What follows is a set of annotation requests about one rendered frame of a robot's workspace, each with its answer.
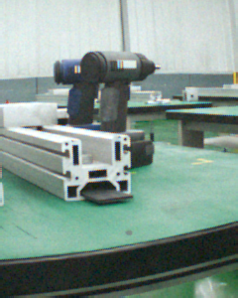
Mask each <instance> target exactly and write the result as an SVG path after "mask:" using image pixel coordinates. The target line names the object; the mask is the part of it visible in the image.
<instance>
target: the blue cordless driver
mask: <svg viewBox="0 0 238 298"><path fill-rule="evenodd" d="M80 62H81V59H64V60H61V62H60V60H57V61H56V62H55V63H54V81H55V82H56V83H57V84H60V83H61V82H62V85H73V88H71V89H69V90H68V97H67V105H66V113H67V115H68V120H67V125H65V126H64V127H71V128H77V129H84V130H96V131H99V130H100V122H97V123H93V115H94V105H95V98H96V99H97V98H98V91H99V86H96V85H97V83H94V82H87V81H86V80H85V79H84V78H83V77H82V75H81V72H80V69H79V65H80Z"/></svg>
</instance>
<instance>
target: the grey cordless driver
mask: <svg viewBox="0 0 238 298"><path fill-rule="evenodd" d="M160 68H161V66H156V65H155V63H154V62H153V61H151V60H149V59H148V58H146V57H145V56H143V55H142V54H136V53H126V52H120V51H94V52H87V54H85V55H83V57H82V59H81V62H80V65H79V69H80V72H81V75H82V77H83V78H84V79H85V80H86V81H87V82H94V83H105V85H104V87H102V88H101V89H100V100H99V112H98V119H100V130H99V131H102V132H108V133H115V134H120V135H127V136H128V137H129V138H130V146H129V147H127V146H123V150H125V151H129V152H130V159H131V167H125V166H124V167H123V170H128V169H133V168H138V167H143V166H147V165H151V164H152V162H153V155H154V149H155V144H153V141H152V140H150V139H145V132H144V130H132V129H127V116H128V100H129V99H130V89H131V87H130V86H129V85H130V84H131V82H132V81H143V80H144V79H145V78H147V76H149V75H152V74H153V73H154V72H155V70H159V69H160Z"/></svg>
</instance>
